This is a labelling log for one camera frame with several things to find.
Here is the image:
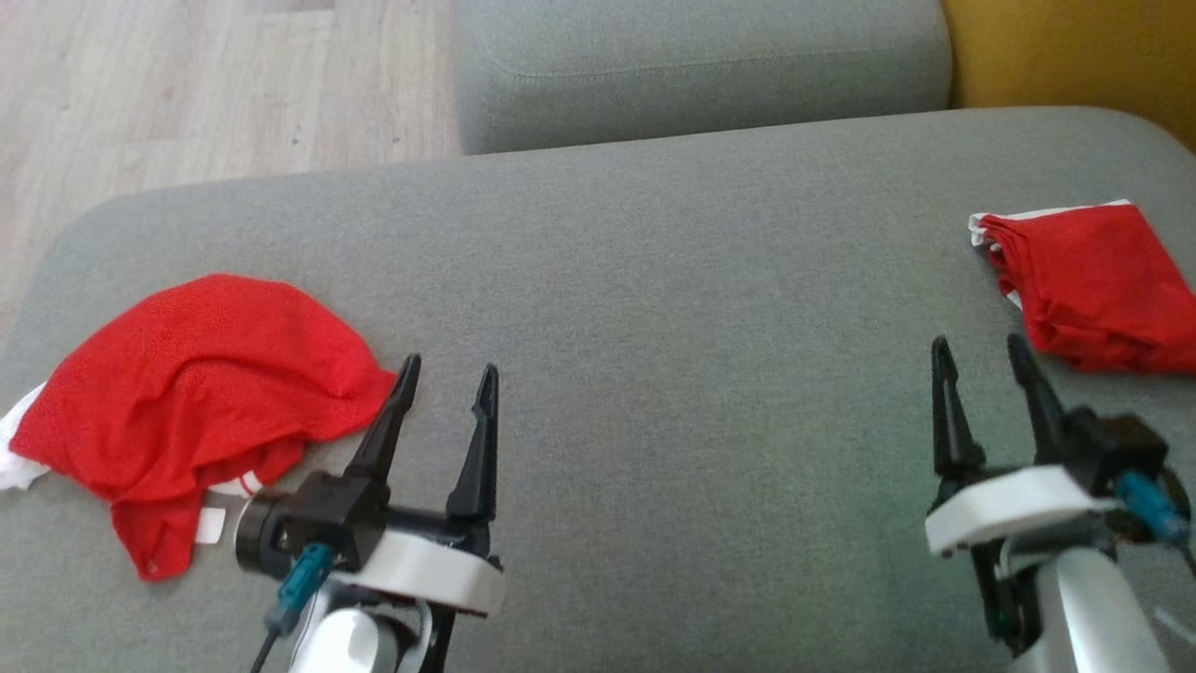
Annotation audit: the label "black cable teal connector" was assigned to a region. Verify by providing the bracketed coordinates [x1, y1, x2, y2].
[1117, 472, 1196, 571]
[250, 542, 335, 673]

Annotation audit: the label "red basketball jersey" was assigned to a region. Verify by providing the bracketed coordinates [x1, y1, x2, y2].
[0, 273, 398, 582]

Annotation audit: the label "grey sofa seat cushion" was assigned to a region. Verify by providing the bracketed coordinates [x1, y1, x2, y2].
[451, 0, 954, 155]

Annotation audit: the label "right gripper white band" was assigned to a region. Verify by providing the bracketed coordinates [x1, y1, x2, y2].
[925, 333, 1118, 557]

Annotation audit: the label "red and white shorts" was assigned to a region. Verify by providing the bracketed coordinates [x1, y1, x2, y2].
[968, 199, 1196, 376]

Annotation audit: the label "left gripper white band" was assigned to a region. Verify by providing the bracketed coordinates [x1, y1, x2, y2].
[327, 352, 507, 620]

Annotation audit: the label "large grey sofa ottoman cushion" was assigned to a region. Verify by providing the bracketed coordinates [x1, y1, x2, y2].
[0, 106, 1196, 673]

